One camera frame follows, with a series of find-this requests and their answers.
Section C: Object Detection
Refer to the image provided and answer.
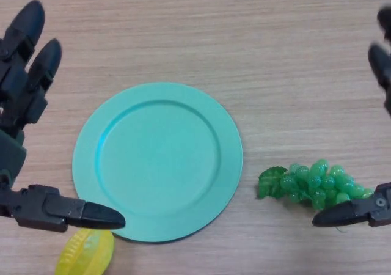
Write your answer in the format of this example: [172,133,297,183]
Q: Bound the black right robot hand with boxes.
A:
[312,4,391,228]

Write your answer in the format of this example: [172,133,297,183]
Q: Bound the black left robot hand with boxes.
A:
[0,0,126,233]

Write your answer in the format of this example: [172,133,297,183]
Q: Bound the green grape bunch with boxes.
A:
[256,158,375,233]

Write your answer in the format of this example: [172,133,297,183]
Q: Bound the round green plate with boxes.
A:
[72,82,244,244]

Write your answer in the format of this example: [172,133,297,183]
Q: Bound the yellow starfruit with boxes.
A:
[54,228,115,275]

